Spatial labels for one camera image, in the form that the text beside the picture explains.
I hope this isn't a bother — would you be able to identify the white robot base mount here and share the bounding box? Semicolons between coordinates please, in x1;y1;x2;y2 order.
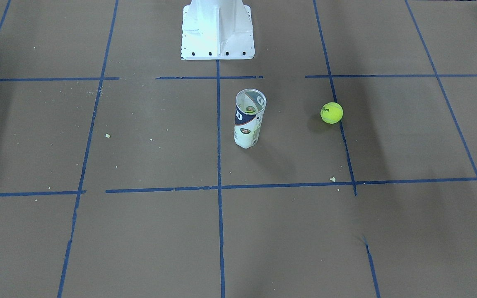
181;0;255;60

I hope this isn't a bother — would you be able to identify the clear tennis ball can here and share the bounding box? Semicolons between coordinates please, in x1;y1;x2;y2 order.
234;89;267;149

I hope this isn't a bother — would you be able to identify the yellow tennis ball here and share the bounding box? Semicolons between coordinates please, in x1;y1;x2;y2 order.
320;102;343;124

